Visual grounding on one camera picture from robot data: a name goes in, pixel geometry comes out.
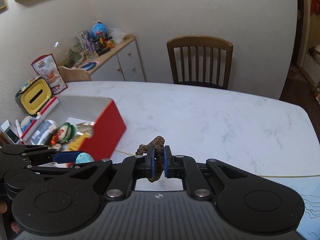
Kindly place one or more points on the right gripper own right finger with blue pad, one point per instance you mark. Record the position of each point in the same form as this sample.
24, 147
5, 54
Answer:
187, 170

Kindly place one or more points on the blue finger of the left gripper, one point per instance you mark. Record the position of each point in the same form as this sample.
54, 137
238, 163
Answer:
66, 157

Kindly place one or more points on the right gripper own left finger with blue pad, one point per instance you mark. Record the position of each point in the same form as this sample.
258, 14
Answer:
128, 172

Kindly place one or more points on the turquoise small round object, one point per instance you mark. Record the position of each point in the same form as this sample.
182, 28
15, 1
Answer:
84, 158

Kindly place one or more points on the yellow small carton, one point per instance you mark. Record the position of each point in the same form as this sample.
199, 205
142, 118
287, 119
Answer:
75, 144

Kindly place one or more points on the white blue plastic packet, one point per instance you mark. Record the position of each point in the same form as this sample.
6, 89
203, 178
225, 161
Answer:
44, 133

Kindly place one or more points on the person's hand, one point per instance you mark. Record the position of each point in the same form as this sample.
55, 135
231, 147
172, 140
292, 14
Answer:
8, 218

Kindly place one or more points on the green white red toy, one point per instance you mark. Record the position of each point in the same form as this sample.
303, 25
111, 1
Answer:
64, 134

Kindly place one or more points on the silver foil packet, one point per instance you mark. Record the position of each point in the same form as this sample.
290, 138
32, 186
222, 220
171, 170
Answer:
86, 129

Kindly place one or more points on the red cardboard box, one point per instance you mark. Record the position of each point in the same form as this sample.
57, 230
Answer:
109, 125

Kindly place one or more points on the yellow lid tissue box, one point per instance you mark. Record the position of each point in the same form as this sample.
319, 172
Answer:
33, 95

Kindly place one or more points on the red white snack bag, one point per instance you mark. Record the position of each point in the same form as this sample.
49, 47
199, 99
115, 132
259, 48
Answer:
45, 67

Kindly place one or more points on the white wood sideboard cabinet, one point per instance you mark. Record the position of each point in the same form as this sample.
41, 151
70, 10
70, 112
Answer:
121, 63

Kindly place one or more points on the brown wooden chair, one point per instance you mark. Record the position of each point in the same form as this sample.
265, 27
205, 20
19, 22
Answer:
203, 61

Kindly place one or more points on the clear plastic dome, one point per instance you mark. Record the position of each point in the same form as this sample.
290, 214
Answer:
67, 51

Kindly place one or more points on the dark jars on cabinet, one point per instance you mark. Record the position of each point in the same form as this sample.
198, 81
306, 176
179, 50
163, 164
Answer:
103, 45

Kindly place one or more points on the blue globe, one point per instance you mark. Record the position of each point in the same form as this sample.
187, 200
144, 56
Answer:
98, 30

